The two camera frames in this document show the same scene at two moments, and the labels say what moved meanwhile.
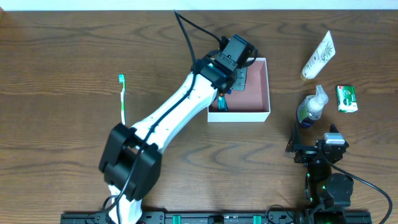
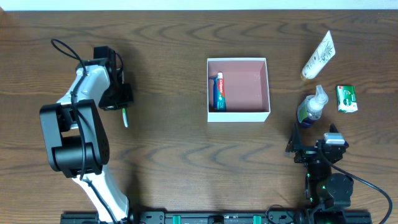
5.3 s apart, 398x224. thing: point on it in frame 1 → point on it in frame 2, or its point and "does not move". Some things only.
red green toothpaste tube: (222, 104) does not move
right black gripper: (306, 148) does not move
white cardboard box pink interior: (250, 105) does not move
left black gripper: (240, 79) → (116, 101)
